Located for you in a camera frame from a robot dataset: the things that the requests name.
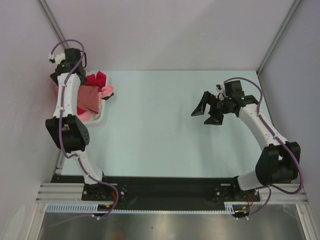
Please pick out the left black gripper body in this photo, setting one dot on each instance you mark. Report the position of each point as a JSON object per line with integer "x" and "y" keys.
{"x": 83, "y": 80}

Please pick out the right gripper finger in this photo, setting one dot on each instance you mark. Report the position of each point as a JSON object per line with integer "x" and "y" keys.
{"x": 215, "y": 118}
{"x": 205, "y": 100}

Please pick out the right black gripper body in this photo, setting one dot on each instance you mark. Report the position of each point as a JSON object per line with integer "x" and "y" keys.
{"x": 218, "y": 106}

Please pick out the salmon pink t shirt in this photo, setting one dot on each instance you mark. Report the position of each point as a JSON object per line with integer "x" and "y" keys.
{"x": 88, "y": 99}

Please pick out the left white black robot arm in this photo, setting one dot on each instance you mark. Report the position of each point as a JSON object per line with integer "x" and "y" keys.
{"x": 68, "y": 132}

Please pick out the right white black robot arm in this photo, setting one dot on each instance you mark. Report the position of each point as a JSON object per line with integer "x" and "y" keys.
{"x": 279, "y": 163}

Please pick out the crimson red t shirt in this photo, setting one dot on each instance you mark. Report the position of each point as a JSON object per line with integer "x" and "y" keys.
{"x": 99, "y": 80}

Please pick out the light pink t shirt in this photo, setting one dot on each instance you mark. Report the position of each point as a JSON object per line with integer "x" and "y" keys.
{"x": 66, "y": 104}

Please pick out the white plastic laundry basket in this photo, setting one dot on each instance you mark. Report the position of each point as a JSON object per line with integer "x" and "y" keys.
{"x": 64, "y": 78}

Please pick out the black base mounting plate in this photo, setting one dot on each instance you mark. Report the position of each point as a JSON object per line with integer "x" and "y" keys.
{"x": 167, "y": 194}

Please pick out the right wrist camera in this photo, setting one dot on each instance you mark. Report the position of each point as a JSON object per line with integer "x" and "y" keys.
{"x": 221, "y": 94}

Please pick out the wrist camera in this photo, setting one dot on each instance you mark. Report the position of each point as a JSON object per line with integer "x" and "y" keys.
{"x": 221, "y": 94}
{"x": 56, "y": 59}

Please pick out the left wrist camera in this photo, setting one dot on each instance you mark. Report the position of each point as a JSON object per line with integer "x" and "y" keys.
{"x": 56, "y": 59}

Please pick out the left aluminium corner post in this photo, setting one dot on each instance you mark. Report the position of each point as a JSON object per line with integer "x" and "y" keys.
{"x": 49, "y": 16}

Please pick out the aluminium corner post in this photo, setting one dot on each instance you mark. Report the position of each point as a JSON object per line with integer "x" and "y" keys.
{"x": 278, "y": 36}
{"x": 49, "y": 16}

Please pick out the white slotted cable duct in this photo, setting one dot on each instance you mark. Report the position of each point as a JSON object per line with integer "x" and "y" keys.
{"x": 92, "y": 208}

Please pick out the right aluminium corner post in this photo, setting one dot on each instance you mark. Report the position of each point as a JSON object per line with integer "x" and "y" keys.
{"x": 278, "y": 36}

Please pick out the aluminium front rail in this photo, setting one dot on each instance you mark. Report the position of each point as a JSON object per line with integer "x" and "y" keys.
{"x": 72, "y": 193}

